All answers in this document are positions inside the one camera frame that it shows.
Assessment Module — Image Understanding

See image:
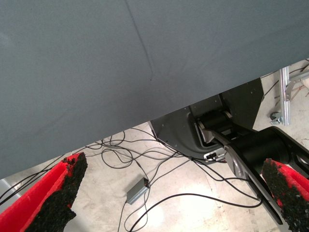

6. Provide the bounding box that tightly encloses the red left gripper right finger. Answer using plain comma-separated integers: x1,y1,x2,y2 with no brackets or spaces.
262,158,309,232

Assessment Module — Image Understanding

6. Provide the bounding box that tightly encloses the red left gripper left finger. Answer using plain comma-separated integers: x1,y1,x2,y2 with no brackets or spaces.
0,152,88,232

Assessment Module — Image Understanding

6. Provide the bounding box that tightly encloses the black robot torso link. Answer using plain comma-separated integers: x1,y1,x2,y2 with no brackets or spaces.
195,110,309,225

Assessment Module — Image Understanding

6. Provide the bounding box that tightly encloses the dark grey robot base chassis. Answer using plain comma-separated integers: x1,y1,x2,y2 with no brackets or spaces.
149,77,265,167

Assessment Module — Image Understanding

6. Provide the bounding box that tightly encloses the grey caster wheel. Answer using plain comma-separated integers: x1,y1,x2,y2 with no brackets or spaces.
269,111,283,125

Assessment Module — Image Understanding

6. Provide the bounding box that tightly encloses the small grey adapter box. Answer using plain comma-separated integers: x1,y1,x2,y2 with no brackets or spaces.
126,177,150,205

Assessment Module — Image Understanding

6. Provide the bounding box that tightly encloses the dark grey table cloth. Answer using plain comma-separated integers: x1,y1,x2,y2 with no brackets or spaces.
0,0,309,181

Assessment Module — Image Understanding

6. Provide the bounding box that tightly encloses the thin black floor cable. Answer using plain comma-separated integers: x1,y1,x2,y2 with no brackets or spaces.
0,154,73,206

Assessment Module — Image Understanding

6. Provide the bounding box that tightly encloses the looped black floor cable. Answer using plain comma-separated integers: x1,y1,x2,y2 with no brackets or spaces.
100,128,184,169

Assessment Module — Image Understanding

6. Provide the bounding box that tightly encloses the aluminium frame post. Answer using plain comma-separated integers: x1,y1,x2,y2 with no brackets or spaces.
279,67,290,127

